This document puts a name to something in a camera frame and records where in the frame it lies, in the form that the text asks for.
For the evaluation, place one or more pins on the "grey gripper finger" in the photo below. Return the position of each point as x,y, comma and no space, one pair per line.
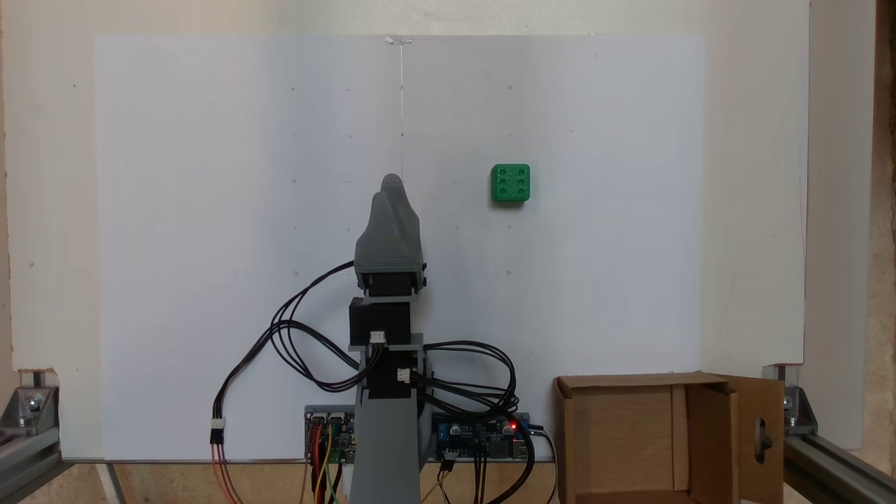
406,231
374,234

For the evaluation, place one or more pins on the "green dice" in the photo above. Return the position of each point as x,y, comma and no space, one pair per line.
510,183

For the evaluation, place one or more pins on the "large white paper sheet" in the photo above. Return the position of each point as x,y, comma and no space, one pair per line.
210,175

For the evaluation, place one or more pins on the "blue circuit board red LED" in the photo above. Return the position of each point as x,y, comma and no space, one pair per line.
465,437

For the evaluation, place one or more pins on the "clear tape piece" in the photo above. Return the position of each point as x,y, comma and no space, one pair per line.
399,40

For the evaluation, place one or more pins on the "open cardboard box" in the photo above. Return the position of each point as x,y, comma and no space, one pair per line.
623,434

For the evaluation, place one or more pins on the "metal corner bracket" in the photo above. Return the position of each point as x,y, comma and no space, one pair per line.
798,406
28,406

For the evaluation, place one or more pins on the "aluminium frame post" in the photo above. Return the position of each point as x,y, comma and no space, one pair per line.
833,469
24,458

